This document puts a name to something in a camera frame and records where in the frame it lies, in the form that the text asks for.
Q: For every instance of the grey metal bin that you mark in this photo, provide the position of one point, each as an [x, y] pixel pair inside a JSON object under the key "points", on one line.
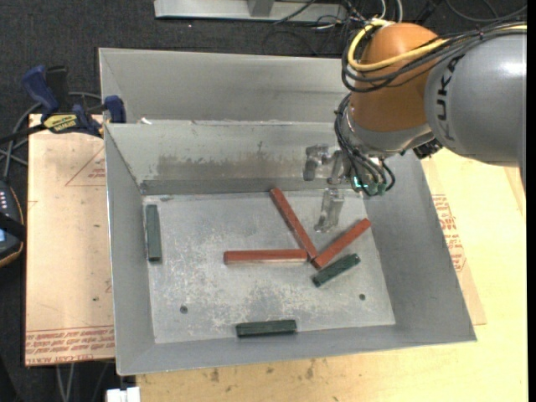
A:
{"points": [[251, 291]]}

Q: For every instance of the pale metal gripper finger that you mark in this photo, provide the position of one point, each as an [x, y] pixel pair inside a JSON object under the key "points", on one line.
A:
{"points": [[316, 154], [331, 207]]}

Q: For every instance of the black cylinder on white bracket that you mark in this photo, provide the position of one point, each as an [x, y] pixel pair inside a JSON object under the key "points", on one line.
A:
{"points": [[425, 149]]}

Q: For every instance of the red-brown flat block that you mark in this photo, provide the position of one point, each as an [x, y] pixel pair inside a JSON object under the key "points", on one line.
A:
{"points": [[341, 243], [264, 257], [293, 222]]}

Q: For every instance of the dark green flat block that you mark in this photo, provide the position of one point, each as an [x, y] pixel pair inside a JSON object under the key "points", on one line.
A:
{"points": [[336, 270], [153, 233], [266, 328]]}

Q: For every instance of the brown cardboard board, red print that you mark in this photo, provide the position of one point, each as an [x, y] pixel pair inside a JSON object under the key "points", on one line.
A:
{"points": [[67, 233]]}

